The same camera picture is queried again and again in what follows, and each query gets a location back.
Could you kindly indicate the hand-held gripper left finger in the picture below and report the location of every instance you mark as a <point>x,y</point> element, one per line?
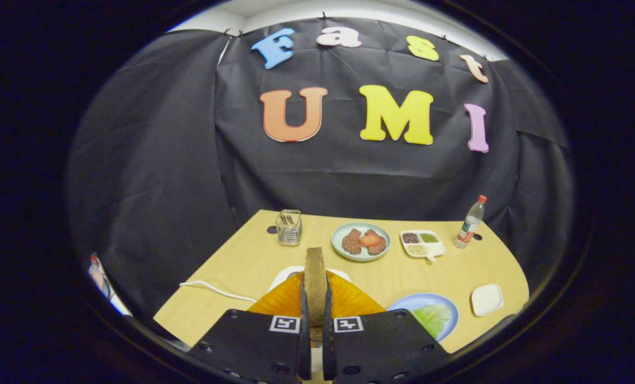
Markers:
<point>253,346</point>

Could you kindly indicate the clear bottle with red cap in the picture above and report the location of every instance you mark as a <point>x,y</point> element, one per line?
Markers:
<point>469,226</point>

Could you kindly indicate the blue round plate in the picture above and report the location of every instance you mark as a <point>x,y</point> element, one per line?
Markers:
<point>402,304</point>

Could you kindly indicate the brown meat patty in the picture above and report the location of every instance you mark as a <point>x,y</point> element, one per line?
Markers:
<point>378,246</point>
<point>351,242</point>

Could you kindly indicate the white toaster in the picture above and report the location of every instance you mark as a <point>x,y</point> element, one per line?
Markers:
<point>282,274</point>

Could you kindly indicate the black backdrop cloth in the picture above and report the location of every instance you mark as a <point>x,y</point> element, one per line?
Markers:
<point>317,176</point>

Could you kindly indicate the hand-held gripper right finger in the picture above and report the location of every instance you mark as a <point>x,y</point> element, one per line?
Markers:
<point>386,346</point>

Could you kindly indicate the blurred white red object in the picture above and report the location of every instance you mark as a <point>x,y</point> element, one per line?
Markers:
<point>106,285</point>

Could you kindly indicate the white square plate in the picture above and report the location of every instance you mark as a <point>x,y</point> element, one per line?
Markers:
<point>487,300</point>

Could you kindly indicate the brown toasted bread slice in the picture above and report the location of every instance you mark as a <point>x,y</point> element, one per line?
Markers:
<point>315,288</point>

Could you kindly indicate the red tomato slice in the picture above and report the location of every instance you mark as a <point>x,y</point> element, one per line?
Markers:
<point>369,240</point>

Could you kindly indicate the white divided condiment tray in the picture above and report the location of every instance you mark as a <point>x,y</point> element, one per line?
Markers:
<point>437,249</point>

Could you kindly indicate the green lettuce leaf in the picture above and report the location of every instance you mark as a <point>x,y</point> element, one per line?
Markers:
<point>432,320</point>

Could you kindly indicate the pale green round plate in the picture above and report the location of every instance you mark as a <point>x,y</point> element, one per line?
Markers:
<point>338,248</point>

